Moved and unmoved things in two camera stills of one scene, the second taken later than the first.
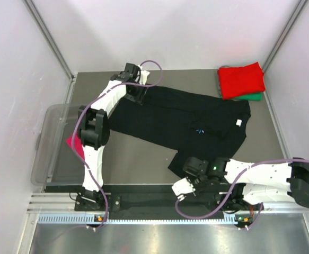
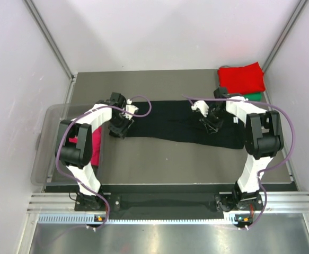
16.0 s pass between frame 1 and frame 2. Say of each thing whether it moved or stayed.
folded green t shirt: stayed
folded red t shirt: stayed
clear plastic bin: stayed
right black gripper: moved
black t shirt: moved
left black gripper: moved
